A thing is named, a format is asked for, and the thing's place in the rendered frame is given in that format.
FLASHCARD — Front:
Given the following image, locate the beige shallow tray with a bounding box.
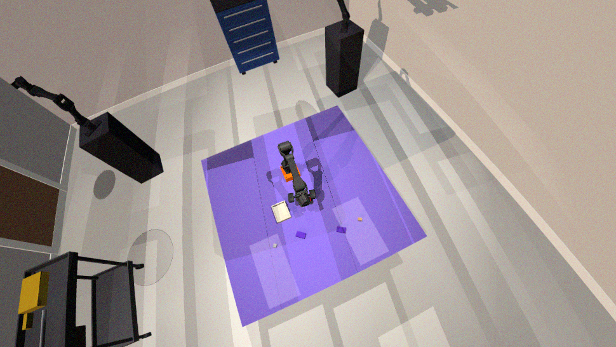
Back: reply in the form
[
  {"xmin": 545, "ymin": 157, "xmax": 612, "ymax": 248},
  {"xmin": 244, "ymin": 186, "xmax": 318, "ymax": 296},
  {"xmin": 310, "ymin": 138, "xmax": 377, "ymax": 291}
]
[{"xmin": 271, "ymin": 201, "xmax": 291, "ymax": 223}]

